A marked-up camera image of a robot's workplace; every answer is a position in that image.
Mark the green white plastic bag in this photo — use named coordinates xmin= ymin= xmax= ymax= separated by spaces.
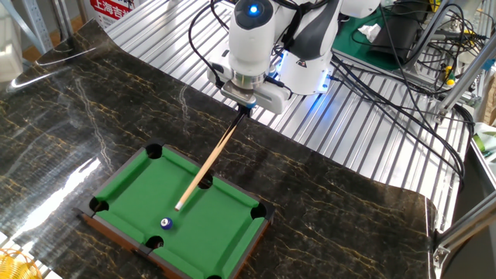
xmin=471 ymin=122 xmax=496 ymax=164

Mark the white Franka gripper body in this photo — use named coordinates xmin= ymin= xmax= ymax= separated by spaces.
xmin=206 ymin=60 xmax=291 ymax=116

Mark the aluminium frame post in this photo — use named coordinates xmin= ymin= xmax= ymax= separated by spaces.
xmin=402 ymin=0 xmax=462 ymax=73
xmin=432 ymin=40 xmax=496 ymax=123

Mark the wooden pool cue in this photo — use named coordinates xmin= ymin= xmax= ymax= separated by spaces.
xmin=174 ymin=110 xmax=247 ymax=212

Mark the red white printed box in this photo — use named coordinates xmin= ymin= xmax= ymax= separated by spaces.
xmin=84 ymin=0 xmax=146 ymax=29

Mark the mini green pool table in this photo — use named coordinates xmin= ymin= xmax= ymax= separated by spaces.
xmin=77 ymin=139 xmax=276 ymax=279

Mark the yellow wicker basket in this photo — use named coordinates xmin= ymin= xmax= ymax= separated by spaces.
xmin=0 ymin=247 xmax=43 ymax=279

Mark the crumpled white tissue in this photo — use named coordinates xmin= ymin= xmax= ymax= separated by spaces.
xmin=356 ymin=22 xmax=383 ymax=43

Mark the yellow handled tool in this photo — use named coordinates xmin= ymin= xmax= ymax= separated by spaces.
xmin=441 ymin=64 xmax=457 ymax=87

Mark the green desk mat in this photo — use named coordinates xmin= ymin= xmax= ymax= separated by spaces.
xmin=331 ymin=0 xmax=412 ymax=71

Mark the grey slotted shelf upright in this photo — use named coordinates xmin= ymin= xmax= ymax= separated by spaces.
xmin=21 ymin=0 xmax=53 ymax=54

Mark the dark marble pattern mat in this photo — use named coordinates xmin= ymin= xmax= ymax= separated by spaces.
xmin=0 ymin=19 xmax=439 ymax=279

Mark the aluminium frame rail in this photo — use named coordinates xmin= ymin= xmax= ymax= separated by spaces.
xmin=432 ymin=189 xmax=496 ymax=268

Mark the black pouch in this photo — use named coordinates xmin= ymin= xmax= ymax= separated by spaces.
xmin=367 ymin=11 xmax=425 ymax=71

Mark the black floor cable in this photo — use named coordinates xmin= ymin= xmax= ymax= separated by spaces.
xmin=329 ymin=53 xmax=466 ymax=191

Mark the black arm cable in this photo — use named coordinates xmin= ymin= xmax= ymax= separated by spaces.
xmin=188 ymin=0 xmax=229 ymax=88

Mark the white plastic box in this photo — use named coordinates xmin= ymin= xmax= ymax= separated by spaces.
xmin=0 ymin=7 xmax=24 ymax=82

